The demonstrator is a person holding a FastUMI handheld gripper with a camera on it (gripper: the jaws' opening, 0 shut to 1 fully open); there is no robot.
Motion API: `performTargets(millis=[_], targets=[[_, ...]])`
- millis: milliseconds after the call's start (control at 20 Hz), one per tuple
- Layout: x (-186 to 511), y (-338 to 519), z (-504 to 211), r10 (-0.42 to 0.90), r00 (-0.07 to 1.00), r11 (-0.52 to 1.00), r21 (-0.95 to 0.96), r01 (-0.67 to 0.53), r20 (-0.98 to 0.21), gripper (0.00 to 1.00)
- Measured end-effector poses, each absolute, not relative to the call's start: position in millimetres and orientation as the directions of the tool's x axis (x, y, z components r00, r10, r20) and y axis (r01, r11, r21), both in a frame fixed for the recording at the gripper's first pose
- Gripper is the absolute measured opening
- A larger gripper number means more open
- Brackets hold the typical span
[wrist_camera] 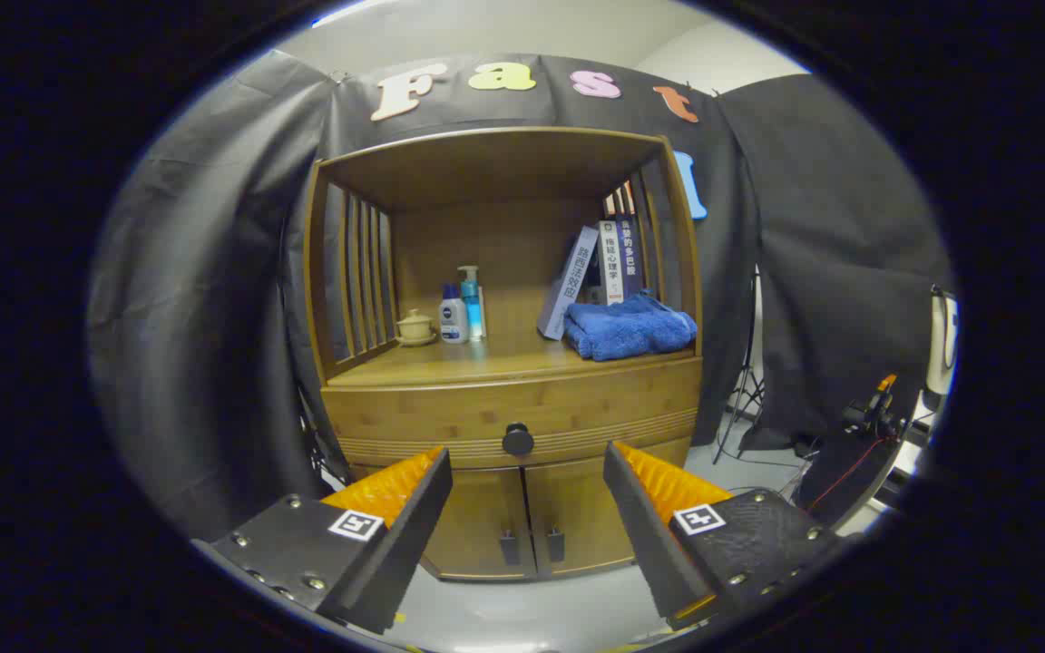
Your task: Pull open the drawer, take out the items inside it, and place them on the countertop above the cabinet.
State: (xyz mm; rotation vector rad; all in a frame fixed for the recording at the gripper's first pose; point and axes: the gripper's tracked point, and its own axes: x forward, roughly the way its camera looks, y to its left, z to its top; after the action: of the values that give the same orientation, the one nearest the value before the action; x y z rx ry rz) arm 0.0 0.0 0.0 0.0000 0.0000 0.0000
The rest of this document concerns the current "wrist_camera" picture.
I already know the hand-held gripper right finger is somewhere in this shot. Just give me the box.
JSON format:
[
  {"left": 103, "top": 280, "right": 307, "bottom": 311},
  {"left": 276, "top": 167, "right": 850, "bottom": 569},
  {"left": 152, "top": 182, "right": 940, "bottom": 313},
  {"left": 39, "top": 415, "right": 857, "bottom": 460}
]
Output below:
[{"left": 602, "top": 441, "right": 850, "bottom": 631}]

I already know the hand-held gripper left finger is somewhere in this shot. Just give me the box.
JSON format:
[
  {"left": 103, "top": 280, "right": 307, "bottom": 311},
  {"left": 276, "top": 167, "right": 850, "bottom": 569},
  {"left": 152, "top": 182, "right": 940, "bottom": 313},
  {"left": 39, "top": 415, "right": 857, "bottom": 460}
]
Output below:
[{"left": 191, "top": 444, "right": 454, "bottom": 636}]

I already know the wooden drawer with black knob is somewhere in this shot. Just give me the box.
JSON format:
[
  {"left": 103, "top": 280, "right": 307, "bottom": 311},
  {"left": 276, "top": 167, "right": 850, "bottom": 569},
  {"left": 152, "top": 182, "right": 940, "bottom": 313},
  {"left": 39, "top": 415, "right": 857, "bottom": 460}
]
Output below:
[{"left": 321, "top": 356, "right": 703, "bottom": 470}]

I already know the wooden cabinet door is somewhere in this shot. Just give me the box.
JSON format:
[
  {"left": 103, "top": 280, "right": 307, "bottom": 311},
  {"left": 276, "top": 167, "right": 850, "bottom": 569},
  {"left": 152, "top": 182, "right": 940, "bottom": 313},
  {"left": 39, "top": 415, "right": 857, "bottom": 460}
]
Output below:
[
  {"left": 522, "top": 437, "right": 694, "bottom": 577},
  {"left": 355, "top": 464, "right": 537, "bottom": 581}
]

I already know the wooden countertop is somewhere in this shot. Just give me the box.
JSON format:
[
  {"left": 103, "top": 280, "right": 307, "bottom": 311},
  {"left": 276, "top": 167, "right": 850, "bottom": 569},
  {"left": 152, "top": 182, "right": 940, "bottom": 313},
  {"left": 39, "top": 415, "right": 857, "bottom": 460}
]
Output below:
[{"left": 327, "top": 331, "right": 700, "bottom": 389}]

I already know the wooden cabinet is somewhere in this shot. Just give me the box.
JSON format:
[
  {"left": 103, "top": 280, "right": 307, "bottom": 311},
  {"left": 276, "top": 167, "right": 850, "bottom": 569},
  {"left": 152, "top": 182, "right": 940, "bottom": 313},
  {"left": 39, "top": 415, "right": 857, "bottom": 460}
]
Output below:
[{"left": 303, "top": 127, "right": 705, "bottom": 581}]

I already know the black light stand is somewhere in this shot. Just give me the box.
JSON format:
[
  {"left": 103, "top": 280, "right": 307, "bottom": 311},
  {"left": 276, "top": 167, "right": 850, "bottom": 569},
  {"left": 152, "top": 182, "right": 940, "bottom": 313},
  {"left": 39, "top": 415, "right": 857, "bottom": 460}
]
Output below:
[{"left": 713, "top": 268, "right": 768, "bottom": 463}]

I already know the cream lidded teacup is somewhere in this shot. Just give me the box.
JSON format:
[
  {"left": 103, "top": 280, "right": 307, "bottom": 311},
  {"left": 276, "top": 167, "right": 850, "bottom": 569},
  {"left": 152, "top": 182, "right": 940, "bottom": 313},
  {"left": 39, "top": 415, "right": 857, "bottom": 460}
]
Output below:
[{"left": 396, "top": 308, "right": 438, "bottom": 347}]

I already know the blue folded towel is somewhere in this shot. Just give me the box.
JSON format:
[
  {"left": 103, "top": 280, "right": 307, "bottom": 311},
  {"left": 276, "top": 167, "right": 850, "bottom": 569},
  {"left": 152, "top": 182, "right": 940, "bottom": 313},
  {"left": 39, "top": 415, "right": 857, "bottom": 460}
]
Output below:
[{"left": 563, "top": 290, "right": 698, "bottom": 362}]

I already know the white bottle with blue cap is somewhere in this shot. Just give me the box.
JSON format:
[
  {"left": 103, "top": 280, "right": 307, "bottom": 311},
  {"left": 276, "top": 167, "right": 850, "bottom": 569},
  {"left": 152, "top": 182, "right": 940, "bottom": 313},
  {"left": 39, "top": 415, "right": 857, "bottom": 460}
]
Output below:
[{"left": 439, "top": 283, "right": 470, "bottom": 345}]

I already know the black side table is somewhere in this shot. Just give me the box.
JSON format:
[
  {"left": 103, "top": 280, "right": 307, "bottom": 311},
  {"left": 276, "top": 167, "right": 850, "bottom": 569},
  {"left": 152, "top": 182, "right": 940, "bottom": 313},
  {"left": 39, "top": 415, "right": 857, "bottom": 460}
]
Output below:
[{"left": 799, "top": 426, "right": 904, "bottom": 529}]

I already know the blue pump bottle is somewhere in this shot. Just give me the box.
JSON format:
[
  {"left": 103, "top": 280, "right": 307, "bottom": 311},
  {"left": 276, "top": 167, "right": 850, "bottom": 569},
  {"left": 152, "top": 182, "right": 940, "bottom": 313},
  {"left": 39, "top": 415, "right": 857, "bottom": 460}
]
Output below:
[{"left": 457, "top": 265, "right": 483, "bottom": 343}]

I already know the orange black device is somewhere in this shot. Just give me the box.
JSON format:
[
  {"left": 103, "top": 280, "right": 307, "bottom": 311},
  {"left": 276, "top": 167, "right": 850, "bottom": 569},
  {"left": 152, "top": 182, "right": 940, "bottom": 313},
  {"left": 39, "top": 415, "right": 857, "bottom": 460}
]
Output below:
[{"left": 842, "top": 374, "right": 904, "bottom": 441}]

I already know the light purple book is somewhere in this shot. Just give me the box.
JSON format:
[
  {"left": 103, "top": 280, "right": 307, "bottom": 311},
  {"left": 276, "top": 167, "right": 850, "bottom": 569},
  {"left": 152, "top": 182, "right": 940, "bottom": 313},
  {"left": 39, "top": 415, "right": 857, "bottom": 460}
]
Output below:
[{"left": 536, "top": 225, "right": 601, "bottom": 341}]

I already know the white book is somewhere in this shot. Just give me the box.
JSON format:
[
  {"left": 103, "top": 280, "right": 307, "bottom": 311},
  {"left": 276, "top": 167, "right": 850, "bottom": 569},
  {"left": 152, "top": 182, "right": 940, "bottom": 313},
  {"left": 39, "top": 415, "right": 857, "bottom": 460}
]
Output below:
[{"left": 598, "top": 219, "right": 625, "bottom": 306}]

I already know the dark blue book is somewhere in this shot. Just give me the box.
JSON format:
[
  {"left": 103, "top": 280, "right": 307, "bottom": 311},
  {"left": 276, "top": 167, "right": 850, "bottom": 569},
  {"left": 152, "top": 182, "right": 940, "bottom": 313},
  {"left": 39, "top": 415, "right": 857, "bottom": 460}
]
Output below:
[{"left": 620, "top": 216, "right": 646, "bottom": 300}]

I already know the black backdrop cloth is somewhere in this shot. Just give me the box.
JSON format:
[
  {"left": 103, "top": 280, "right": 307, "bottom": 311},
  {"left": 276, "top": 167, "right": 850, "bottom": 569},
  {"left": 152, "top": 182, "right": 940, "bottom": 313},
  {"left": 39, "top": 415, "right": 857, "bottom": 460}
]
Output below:
[{"left": 87, "top": 50, "right": 957, "bottom": 545}]

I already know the white rounded object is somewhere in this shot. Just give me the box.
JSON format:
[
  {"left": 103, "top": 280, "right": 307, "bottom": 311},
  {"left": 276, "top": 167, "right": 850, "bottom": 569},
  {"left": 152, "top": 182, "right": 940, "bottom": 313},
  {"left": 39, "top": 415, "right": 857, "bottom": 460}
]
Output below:
[{"left": 926, "top": 286, "right": 959, "bottom": 395}]

